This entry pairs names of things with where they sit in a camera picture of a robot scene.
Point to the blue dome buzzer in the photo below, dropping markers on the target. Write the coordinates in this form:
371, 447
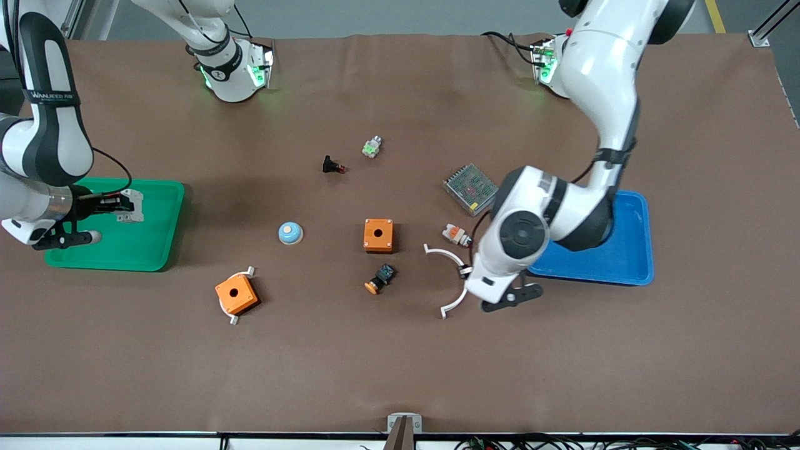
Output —
290, 233

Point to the orange box with brackets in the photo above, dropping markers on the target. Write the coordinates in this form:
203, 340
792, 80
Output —
234, 320

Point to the grey metal bracket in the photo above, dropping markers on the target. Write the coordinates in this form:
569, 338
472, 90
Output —
392, 422

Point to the white half-round pipe clamp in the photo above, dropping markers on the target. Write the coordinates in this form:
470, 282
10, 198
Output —
447, 253

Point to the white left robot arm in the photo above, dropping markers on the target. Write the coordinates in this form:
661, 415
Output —
600, 75

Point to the green white push button switch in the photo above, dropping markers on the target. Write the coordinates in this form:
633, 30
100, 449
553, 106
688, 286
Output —
372, 147

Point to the red push button switch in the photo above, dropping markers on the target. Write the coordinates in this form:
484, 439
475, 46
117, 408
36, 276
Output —
455, 234

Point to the black switch with red tip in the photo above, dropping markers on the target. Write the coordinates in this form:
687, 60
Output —
331, 165

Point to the black orange push button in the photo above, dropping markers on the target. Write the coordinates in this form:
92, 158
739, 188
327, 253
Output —
381, 278

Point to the perforated metal power supply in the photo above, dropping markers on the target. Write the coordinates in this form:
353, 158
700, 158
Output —
469, 187

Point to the orange box with hole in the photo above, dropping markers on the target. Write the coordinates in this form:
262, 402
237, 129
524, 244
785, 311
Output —
379, 235
236, 294

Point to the green plastic tray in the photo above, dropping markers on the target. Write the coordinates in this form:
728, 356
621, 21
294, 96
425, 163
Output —
125, 250

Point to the white table edge rail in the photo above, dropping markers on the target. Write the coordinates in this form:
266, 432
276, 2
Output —
125, 442

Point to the aluminium frame post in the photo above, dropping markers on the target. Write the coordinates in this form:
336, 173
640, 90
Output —
759, 39
87, 15

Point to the blue plastic tray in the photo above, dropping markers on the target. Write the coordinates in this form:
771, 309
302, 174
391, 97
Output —
625, 250

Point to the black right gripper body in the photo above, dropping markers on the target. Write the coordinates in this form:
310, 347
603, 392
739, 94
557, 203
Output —
85, 205

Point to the white circuit breaker red switches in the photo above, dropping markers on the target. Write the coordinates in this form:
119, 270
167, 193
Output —
136, 215

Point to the dark brown post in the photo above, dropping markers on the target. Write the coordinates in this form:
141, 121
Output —
402, 437

